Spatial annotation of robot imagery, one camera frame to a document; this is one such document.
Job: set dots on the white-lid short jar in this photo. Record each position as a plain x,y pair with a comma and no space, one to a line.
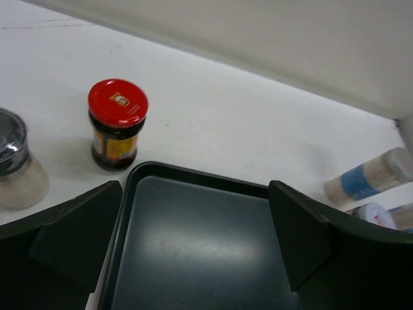
374,213

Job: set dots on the red-lid dark chili sauce jar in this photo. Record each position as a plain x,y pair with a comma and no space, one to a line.
117,111

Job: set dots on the black-cap white powder shaker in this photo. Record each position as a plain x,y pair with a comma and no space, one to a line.
24,182

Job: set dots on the black plastic tray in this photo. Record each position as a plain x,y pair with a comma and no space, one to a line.
187,239

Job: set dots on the blue-label toothpick bottle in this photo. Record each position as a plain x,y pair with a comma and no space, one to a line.
380,174

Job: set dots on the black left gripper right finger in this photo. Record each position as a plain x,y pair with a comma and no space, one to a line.
336,261

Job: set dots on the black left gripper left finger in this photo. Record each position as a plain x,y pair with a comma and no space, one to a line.
53,259

